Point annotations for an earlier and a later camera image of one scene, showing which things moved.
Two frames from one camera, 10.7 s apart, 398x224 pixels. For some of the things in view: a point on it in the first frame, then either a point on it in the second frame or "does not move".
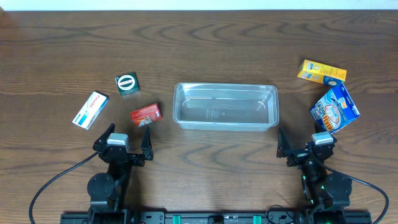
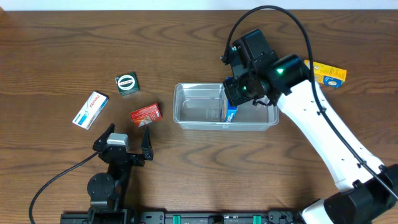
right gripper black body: (302, 157) -> (234, 94)
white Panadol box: (91, 111) does not move
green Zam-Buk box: (127, 83) does not move
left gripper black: (147, 153) does not move
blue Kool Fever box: (335, 110) -> (231, 112)
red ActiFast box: (146, 115) does not move
